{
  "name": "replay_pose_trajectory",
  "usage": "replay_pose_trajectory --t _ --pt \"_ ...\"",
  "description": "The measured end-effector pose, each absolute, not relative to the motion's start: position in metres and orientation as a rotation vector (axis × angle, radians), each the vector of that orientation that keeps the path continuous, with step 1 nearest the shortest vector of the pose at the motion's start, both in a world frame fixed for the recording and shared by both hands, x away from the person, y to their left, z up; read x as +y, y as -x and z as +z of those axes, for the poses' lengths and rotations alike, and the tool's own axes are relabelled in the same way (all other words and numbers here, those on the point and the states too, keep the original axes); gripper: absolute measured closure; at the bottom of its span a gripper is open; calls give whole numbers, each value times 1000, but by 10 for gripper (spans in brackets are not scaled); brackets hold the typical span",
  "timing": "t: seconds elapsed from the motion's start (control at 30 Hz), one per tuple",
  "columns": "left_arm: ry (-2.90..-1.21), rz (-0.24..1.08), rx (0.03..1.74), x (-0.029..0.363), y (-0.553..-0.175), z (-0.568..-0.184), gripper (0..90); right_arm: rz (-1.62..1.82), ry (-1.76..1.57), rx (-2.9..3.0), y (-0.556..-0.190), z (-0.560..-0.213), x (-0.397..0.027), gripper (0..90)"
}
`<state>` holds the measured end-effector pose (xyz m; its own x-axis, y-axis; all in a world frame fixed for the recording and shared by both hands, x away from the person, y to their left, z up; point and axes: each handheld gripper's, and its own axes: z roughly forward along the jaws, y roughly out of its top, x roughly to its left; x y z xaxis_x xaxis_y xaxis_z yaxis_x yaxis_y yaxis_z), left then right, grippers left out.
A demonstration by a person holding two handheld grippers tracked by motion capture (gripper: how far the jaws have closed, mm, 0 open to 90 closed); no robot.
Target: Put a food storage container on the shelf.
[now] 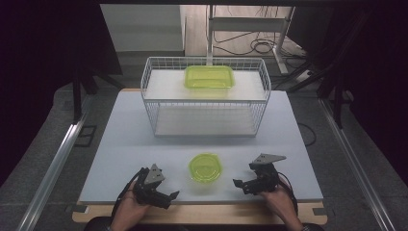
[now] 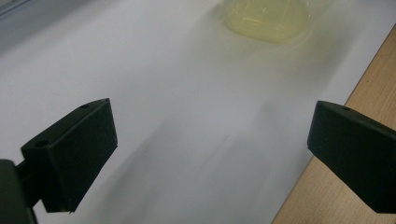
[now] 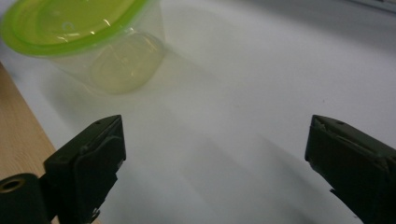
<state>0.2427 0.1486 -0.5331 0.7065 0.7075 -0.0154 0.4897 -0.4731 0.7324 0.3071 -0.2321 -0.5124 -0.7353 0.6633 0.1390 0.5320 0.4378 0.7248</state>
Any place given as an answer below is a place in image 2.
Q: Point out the round yellow plastic bowl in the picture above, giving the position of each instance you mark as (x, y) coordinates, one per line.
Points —
(267, 20)

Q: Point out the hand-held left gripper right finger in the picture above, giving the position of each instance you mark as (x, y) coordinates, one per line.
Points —
(358, 155)

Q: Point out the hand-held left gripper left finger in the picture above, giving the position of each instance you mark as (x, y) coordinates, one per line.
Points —
(74, 155)

